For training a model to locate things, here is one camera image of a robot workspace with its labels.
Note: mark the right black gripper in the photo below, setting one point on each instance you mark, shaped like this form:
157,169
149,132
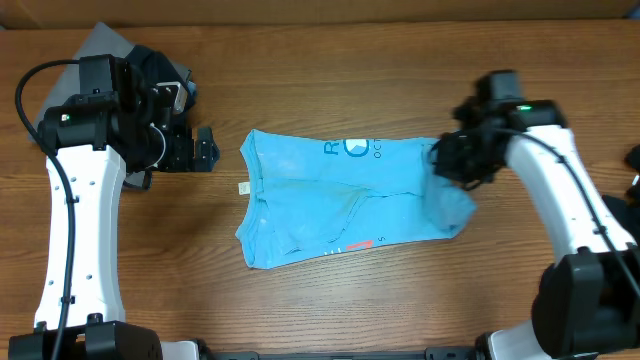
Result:
451,156

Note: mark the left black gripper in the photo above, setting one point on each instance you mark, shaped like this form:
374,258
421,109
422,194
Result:
183,160

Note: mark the light blue printed t-shirt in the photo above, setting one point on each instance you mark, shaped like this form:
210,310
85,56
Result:
310,198

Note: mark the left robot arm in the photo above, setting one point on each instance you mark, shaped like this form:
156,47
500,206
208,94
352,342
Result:
81,313

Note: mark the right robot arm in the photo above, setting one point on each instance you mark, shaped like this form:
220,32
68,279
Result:
587,303

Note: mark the folded black nike shirt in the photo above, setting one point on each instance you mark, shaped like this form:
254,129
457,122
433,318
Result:
158,68

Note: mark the folded grey shirt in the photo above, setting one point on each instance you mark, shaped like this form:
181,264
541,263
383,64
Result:
85,50

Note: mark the black shirt on right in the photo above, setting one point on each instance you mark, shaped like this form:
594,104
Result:
626,210

